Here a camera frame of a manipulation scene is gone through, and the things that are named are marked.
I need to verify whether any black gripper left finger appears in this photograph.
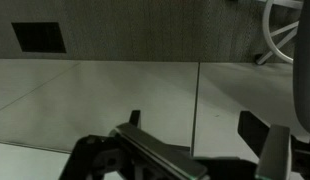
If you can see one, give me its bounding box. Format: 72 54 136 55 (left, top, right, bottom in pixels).
59 109 209 180

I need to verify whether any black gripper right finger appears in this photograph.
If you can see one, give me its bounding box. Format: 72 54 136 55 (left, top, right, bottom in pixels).
237 110 310 180

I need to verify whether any black mesh office chair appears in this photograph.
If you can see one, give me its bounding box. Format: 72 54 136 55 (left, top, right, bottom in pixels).
254 0 310 136

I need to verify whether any black square floor panel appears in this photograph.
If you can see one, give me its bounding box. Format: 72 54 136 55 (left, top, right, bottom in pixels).
11 22 67 54

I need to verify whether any white wall whiteboard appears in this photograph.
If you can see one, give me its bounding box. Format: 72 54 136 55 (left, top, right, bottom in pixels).
0 141 73 180

